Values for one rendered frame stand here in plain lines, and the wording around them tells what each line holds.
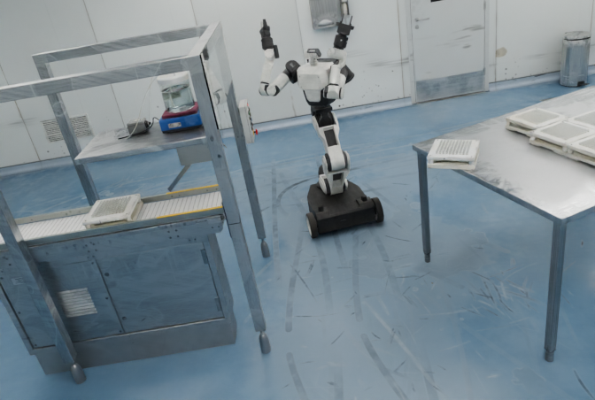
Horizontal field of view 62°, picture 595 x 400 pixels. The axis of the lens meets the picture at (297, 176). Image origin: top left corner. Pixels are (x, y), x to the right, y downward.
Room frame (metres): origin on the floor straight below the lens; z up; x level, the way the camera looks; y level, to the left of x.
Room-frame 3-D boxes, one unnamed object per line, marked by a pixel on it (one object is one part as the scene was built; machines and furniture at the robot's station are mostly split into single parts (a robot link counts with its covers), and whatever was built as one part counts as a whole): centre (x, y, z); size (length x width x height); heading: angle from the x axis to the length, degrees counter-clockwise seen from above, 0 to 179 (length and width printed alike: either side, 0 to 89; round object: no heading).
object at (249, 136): (3.22, 0.28, 1.05); 0.17 x 0.06 x 0.26; 179
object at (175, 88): (2.40, 0.51, 1.54); 0.15 x 0.15 x 0.19
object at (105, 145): (2.36, 0.69, 1.33); 0.62 x 0.38 x 0.04; 89
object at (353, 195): (3.59, -0.28, 0.19); 0.64 x 0.52 x 0.33; 7
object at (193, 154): (2.49, 0.49, 1.22); 0.22 x 0.11 x 0.20; 89
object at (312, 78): (3.66, -0.30, 1.13); 0.34 x 0.30 x 0.36; 51
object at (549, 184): (2.50, -1.61, 0.85); 1.50 x 1.10 x 0.04; 108
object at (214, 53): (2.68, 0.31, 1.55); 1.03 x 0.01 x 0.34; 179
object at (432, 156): (2.47, -0.88, 0.93); 0.25 x 0.24 x 0.02; 151
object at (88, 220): (2.38, 1.00, 0.98); 0.25 x 0.24 x 0.02; 179
